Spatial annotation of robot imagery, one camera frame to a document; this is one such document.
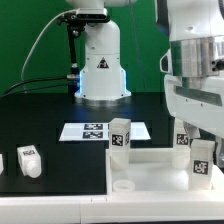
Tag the black camera on stand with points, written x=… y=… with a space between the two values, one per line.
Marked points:
x=84 y=15

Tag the white L-shaped obstacle wall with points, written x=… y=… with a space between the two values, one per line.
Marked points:
x=119 y=207

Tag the white square tabletop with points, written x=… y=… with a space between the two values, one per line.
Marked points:
x=147 y=170

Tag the black camera stand pole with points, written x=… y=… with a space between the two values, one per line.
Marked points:
x=74 y=76

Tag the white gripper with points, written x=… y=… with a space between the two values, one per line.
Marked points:
x=201 y=107

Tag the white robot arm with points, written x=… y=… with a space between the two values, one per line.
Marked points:
x=193 y=65

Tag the white paper with markers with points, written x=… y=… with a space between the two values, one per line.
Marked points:
x=99 y=131

